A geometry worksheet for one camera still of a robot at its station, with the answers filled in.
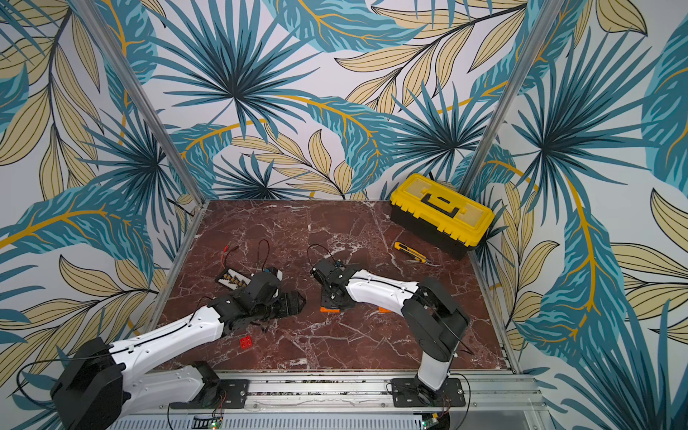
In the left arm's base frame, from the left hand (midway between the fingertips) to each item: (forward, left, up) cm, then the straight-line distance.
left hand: (294, 308), depth 82 cm
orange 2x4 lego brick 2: (+2, -28, -5) cm, 29 cm away
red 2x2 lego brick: (-9, +14, -6) cm, 18 cm away
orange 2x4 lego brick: (+2, -9, -6) cm, 11 cm away
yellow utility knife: (+26, -41, -6) cm, 49 cm away
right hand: (+4, -11, -4) cm, 13 cm away
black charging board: (+12, +24, -6) cm, 27 cm away
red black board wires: (+26, +30, -7) cm, 40 cm away
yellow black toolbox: (+32, -49, +10) cm, 59 cm away
